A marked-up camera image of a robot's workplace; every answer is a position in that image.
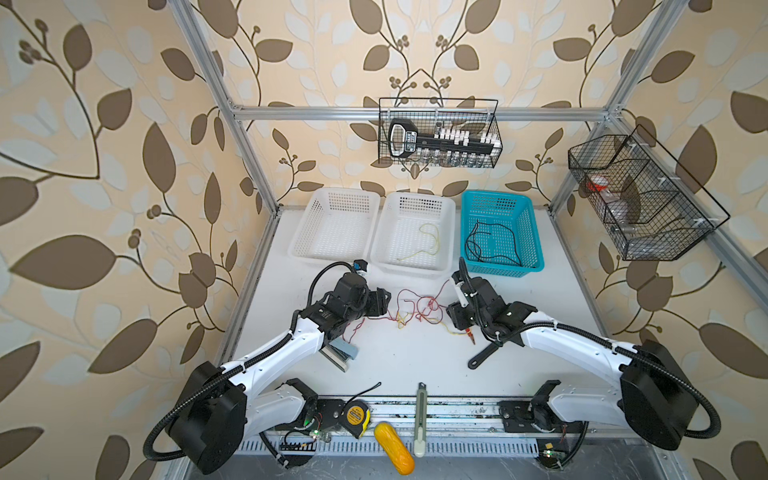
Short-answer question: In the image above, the green black pipe wrench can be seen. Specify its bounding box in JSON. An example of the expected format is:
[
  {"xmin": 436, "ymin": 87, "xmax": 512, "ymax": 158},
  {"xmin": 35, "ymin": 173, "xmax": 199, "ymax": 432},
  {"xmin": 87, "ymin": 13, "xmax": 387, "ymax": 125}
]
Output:
[{"xmin": 467, "ymin": 343, "xmax": 501, "ymax": 370}]

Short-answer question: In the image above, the black socket tool set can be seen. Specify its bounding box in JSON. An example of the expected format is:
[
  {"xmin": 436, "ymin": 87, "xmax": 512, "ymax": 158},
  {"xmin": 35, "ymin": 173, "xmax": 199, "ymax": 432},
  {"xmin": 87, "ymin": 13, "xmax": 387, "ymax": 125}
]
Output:
[{"xmin": 383, "ymin": 118, "xmax": 503, "ymax": 159}]

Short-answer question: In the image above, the black cable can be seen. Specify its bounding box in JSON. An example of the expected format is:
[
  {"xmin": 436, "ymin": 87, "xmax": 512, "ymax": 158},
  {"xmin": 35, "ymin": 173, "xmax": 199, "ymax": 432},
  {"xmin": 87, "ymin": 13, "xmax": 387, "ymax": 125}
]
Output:
[{"xmin": 465, "ymin": 219, "xmax": 524, "ymax": 268}]

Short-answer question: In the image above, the black wire basket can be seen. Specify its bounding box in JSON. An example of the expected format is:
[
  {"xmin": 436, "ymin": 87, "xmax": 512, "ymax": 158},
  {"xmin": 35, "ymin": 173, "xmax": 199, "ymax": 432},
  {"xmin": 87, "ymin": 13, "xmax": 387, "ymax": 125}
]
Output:
[
  {"xmin": 568, "ymin": 125, "xmax": 731, "ymax": 262},
  {"xmin": 378, "ymin": 96, "xmax": 503, "ymax": 169}
]

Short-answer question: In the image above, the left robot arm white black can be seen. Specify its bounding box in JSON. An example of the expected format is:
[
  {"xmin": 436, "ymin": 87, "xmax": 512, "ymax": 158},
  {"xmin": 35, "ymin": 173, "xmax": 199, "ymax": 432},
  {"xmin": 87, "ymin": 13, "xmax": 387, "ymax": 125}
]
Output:
[{"xmin": 142, "ymin": 259, "xmax": 391, "ymax": 474}]

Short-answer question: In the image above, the right black wire basket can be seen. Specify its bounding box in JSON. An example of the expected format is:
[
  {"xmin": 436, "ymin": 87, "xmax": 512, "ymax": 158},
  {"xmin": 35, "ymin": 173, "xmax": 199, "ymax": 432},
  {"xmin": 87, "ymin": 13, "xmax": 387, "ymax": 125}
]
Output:
[{"xmin": 568, "ymin": 125, "xmax": 731, "ymax": 262}]

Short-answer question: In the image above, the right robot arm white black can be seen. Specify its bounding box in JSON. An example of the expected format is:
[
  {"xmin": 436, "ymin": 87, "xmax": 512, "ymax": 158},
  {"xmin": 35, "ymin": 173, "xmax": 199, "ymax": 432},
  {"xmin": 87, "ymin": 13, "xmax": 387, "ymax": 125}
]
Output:
[{"xmin": 447, "ymin": 271, "xmax": 722, "ymax": 451}]

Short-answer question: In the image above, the yellow corn cob toy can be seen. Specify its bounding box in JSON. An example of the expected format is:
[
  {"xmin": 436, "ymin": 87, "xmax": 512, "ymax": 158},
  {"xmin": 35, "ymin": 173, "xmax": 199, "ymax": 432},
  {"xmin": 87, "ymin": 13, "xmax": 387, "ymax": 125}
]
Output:
[{"xmin": 374, "ymin": 422, "xmax": 415, "ymax": 476}]

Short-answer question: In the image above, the aluminium frame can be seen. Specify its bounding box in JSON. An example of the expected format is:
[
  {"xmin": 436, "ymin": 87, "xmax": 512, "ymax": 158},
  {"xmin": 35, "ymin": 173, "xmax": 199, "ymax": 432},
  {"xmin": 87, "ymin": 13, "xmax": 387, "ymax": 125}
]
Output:
[{"xmin": 158, "ymin": 0, "xmax": 768, "ymax": 480}]

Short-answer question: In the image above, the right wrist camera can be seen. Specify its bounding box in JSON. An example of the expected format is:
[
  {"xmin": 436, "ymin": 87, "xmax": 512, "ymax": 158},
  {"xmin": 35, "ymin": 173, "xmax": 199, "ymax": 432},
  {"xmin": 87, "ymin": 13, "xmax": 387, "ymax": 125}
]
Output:
[{"xmin": 451, "ymin": 257, "xmax": 477, "ymax": 307}]

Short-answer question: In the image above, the yellow black tape measure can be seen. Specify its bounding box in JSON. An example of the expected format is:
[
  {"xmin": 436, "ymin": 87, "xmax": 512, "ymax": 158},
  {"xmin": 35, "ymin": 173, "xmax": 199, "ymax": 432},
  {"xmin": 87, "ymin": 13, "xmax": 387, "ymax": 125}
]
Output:
[{"xmin": 338, "ymin": 382, "xmax": 382, "ymax": 439}]

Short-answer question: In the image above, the middle white plastic basket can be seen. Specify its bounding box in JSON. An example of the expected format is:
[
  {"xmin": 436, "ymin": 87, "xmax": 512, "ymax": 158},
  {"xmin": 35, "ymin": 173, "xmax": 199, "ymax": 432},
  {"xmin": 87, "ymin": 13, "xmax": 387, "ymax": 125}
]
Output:
[{"xmin": 370, "ymin": 192, "xmax": 457, "ymax": 279}]

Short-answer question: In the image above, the white utility knife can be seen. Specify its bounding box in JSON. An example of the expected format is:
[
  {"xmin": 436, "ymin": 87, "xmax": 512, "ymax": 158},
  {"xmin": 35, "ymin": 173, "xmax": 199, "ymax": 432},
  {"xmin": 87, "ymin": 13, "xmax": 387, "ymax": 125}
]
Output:
[{"xmin": 413, "ymin": 382, "xmax": 428, "ymax": 458}]

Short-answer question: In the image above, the left white plastic basket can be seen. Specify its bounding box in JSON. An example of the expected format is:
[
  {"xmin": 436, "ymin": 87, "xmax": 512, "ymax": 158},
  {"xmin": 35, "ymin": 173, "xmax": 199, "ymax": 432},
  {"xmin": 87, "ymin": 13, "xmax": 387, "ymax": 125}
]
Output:
[{"xmin": 287, "ymin": 188, "xmax": 381, "ymax": 263}]

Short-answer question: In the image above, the grey blue stapler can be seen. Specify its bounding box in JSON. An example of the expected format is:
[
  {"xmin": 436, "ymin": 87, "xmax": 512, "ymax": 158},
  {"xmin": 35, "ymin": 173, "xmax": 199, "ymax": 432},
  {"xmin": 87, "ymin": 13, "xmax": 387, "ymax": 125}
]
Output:
[{"xmin": 320, "ymin": 338, "xmax": 359, "ymax": 372}]

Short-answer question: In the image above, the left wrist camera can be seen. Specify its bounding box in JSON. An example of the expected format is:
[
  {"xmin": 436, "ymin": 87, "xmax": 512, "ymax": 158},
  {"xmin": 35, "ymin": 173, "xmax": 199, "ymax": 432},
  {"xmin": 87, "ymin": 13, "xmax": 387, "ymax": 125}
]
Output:
[{"xmin": 352, "ymin": 259, "xmax": 368, "ymax": 273}]

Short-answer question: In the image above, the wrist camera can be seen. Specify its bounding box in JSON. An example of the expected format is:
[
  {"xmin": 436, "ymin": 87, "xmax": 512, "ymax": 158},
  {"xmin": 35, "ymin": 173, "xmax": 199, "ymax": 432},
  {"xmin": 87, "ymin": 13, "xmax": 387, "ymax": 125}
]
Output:
[
  {"xmin": 352, "ymin": 259, "xmax": 368, "ymax": 273},
  {"xmin": 451, "ymin": 257, "xmax": 477, "ymax": 307}
]

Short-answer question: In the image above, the back black wire basket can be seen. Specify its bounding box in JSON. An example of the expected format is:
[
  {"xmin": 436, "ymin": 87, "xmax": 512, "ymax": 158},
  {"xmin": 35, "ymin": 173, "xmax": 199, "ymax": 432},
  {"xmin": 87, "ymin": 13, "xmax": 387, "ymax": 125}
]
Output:
[{"xmin": 378, "ymin": 96, "xmax": 503, "ymax": 169}]

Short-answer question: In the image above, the teal plastic basket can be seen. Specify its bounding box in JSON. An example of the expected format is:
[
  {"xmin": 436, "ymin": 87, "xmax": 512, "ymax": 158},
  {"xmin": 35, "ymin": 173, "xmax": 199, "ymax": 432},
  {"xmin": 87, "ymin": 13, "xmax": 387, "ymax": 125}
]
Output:
[{"xmin": 460, "ymin": 190, "xmax": 545, "ymax": 278}]

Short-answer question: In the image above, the white plastic basket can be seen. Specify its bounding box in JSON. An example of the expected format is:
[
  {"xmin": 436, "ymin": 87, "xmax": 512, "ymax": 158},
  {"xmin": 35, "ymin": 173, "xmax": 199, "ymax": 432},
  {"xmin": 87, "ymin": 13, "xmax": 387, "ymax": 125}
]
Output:
[
  {"xmin": 370, "ymin": 192, "xmax": 457, "ymax": 279},
  {"xmin": 287, "ymin": 188, "xmax": 381, "ymax": 263}
]

